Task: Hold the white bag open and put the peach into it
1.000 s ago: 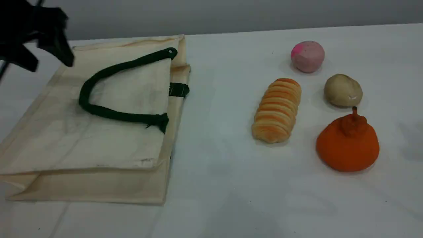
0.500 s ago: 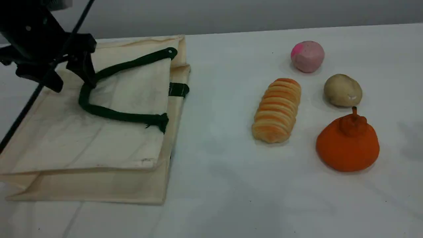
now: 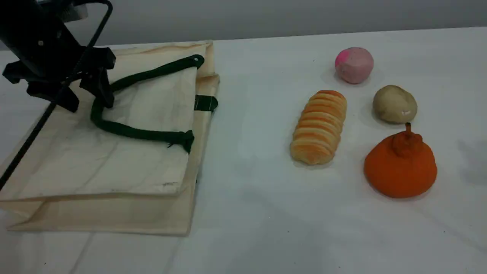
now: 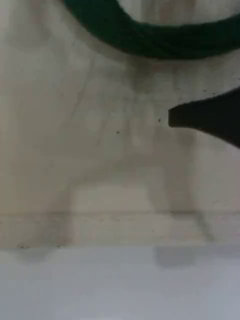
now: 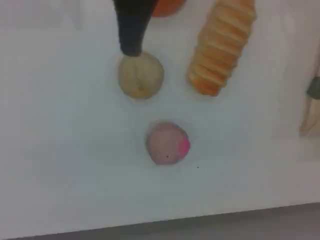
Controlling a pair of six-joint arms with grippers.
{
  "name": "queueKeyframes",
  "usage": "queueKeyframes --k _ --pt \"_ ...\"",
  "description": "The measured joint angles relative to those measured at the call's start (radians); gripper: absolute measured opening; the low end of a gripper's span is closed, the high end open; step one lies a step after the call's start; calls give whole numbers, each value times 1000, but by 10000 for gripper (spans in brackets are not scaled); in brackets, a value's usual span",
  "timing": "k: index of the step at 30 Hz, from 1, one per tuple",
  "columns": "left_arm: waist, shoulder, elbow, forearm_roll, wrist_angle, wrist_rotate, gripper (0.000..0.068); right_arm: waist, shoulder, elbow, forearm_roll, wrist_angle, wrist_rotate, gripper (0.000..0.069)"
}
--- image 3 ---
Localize black cable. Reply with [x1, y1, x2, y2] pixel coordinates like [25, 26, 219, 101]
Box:
[0, 0, 113, 189]

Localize pink peach toy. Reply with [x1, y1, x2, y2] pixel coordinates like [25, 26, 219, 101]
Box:
[335, 47, 374, 84]

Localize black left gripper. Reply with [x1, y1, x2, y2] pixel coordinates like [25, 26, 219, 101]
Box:
[0, 23, 116, 113]

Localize white canvas handbag green handles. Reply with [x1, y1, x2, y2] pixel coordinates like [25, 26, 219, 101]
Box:
[0, 40, 220, 236]

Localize orange tangerine toy with stem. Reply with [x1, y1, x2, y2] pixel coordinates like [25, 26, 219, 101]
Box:
[364, 123, 438, 199]

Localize beige potato toy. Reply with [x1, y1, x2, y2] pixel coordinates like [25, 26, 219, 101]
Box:
[372, 85, 418, 124]

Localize striped bread loaf toy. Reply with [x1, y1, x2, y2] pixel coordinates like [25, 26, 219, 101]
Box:
[290, 90, 348, 166]

